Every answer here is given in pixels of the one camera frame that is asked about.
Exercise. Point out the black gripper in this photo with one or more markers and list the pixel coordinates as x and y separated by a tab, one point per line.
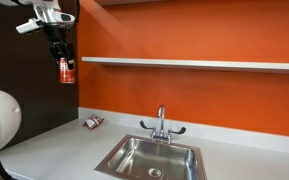
55	35

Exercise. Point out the chrome faucet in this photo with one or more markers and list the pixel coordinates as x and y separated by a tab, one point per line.
161	123

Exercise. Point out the crumpled red snack wrapper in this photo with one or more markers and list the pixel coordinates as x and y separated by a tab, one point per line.
92	122

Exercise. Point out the red soda can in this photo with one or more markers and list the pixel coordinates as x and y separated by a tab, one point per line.
65	76

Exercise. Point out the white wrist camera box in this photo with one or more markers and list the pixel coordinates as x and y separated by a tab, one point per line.
29	26

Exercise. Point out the white backsplash strip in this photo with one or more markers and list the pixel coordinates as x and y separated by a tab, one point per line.
234	135

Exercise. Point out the stainless steel sink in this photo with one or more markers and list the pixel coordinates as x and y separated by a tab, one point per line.
150	160

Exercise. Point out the long white wall shelf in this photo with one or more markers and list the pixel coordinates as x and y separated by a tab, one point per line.
190	64

